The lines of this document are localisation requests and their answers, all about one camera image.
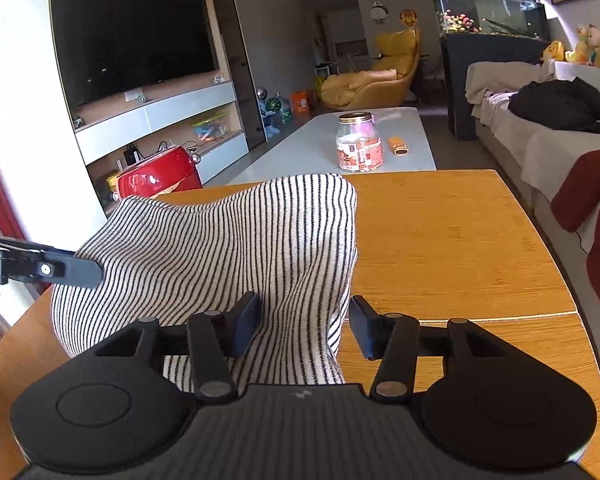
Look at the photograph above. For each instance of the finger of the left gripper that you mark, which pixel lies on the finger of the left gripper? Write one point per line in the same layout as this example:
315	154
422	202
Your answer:
27	262

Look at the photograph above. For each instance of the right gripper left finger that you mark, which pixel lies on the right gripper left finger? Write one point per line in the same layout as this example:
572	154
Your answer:
213	338

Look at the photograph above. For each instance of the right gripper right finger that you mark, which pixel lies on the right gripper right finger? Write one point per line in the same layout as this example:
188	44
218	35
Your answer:
391	339

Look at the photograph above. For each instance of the black white striped garment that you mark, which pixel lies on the black white striped garment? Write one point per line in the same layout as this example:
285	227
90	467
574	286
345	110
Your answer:
290	240

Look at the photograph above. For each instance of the orange small box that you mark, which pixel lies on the orange small box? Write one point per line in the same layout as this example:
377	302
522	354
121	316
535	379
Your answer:
398	146

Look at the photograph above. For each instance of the glass jar pink lid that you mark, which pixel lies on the glass jar pink lid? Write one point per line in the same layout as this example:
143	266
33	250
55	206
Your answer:
359	142

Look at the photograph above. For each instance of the white coffee table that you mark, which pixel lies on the white coffee table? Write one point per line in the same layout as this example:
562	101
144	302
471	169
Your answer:
316	148

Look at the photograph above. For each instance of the white tv cabinet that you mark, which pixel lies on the white tv cabinet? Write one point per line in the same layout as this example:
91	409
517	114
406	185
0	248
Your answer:
204	121

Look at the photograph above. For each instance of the grey sofa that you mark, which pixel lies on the grey sofa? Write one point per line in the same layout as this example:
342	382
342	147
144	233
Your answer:
537	160

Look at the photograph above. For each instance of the dark red fuzzy coat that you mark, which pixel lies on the dark red fuzzy coat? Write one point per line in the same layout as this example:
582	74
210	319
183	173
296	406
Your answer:
577	204

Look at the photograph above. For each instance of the yellow lounge chair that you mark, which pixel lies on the yellow lounge chair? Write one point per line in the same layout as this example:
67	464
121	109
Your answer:
386	84

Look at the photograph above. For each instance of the beige blanket on sofa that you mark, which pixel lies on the beige blanket on sofa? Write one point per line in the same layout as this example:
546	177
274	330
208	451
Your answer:
483	78

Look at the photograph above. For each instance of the black jacket on sofa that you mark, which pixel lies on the black jacket on sofa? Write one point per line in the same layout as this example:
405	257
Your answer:
559	105

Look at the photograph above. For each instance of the yellow duck plush toy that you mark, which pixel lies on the yellow duck plush toy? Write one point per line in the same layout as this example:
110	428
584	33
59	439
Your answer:
555	51

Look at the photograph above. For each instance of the glass fish tank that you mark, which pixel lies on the glass fish tank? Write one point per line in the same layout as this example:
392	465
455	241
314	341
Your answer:
510	18

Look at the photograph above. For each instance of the black wall television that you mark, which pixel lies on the black wall television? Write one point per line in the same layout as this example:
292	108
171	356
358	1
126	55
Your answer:
105	47

